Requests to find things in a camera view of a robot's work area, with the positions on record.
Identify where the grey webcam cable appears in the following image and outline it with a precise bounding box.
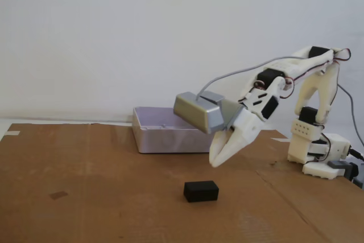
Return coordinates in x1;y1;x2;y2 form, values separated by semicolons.
195;55;360;140

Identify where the grey black table clamp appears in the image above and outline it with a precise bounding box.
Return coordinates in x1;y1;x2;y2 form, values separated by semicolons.
328;159;364;190

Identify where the brown cardboard sheet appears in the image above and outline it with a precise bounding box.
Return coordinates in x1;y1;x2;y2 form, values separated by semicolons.
0;122;364;243

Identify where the black block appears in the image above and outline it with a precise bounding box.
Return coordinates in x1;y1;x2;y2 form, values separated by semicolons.
183;180;220;204

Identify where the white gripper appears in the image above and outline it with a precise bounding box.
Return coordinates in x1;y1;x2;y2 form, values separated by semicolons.
209;105;266;168

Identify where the white plastic box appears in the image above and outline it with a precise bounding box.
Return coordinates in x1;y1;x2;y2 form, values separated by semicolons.
132;106;217;155

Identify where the black power cable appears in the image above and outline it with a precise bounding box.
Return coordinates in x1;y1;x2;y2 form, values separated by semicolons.
348;147;364;162

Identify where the silver webcam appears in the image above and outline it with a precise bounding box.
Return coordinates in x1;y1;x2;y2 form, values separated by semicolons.
173;91;244;135

